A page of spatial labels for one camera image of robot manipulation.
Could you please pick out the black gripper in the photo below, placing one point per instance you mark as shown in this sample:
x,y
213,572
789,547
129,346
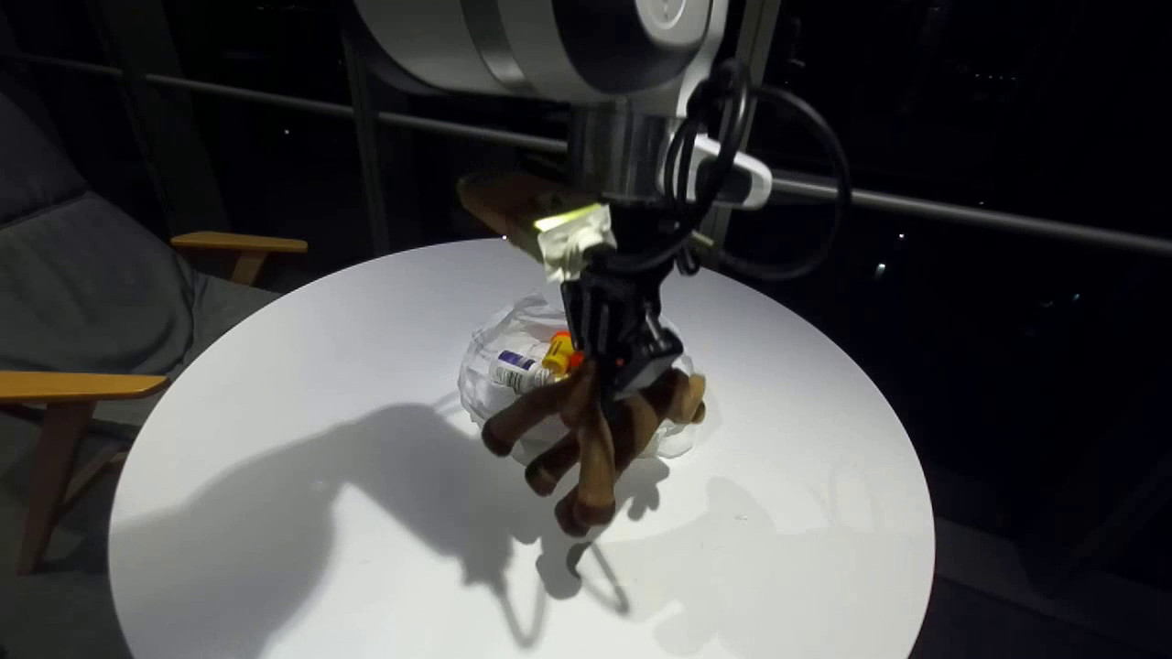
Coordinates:
x,y
628,297

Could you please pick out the yellow cup with orange rim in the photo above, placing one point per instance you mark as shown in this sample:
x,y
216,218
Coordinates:
x,y
559,354

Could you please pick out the brown plush animal toy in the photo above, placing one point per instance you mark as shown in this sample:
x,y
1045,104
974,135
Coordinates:
x,y
597,451

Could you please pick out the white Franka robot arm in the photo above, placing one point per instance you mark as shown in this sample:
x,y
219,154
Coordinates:
x,y
523,43

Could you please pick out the clear plastic bag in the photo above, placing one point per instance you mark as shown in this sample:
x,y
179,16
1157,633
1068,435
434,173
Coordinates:
x,y
499,389

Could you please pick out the wooden armchair with grey cushion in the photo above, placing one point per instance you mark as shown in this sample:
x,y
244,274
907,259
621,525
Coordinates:
x,y
86,296

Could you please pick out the wrist camera on wooden plate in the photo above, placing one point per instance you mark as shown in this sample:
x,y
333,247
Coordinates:
x,y
550,221

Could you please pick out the dark window post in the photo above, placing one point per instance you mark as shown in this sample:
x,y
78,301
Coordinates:
x,y
363,149

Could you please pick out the horizontal window rail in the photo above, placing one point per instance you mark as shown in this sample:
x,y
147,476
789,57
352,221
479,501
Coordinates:
x,y
974,214

